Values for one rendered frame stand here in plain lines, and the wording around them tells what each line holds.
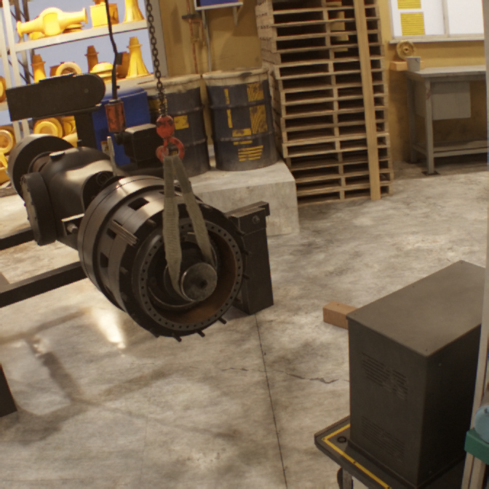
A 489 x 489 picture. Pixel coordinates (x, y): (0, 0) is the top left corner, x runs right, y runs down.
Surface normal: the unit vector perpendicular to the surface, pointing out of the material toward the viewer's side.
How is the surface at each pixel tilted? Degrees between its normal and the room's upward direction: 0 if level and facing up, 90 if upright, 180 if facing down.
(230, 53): 90
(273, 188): 90
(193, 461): 0
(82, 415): 0
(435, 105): 90
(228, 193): 90
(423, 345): 0
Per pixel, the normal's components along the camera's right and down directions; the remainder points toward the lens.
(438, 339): -0.12, -0.93
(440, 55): 0.05, 0.34
